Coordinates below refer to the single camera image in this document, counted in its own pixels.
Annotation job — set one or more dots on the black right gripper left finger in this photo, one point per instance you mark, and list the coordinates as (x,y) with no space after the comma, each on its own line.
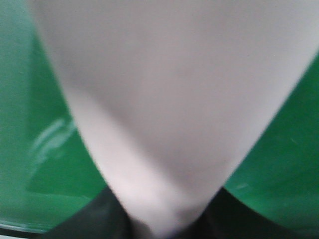
(102,218)

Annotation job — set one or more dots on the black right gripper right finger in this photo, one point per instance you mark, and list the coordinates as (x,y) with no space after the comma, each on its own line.
(226,217)

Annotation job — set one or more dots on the pink hand broom black bristles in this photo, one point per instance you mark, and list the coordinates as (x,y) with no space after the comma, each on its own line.
(170,95)

